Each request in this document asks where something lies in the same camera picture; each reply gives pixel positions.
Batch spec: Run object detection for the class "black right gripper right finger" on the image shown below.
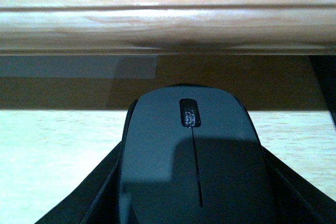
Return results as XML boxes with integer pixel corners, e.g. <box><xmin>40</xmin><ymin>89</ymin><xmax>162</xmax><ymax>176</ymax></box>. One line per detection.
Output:
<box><xmin>262</xmin><ymin>147</ymin><xmax>335</xmax><ymax>223</ymax></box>

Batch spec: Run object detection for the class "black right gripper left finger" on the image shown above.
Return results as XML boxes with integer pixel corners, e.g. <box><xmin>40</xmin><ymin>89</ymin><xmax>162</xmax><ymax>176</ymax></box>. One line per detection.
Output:
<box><xmin>34</xmin><ymin>142</ymin><xmax>127</xmax><ymax>224</ymax></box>

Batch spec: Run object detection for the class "wooden pull-out keyboard tray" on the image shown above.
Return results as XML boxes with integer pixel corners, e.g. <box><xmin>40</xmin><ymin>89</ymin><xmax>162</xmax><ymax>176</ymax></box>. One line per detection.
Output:
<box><xmin>1</xmin><ymin>110</ymin><xmax>335</xmax><ymax>223</ymax></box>

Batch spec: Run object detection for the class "black wireless mouse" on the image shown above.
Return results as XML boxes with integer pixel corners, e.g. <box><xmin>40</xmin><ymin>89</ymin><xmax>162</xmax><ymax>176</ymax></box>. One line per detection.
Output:
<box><xmin>116</xmin><ymin>86</ymin><xmax>277</xmax><ymax>223</ymax></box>

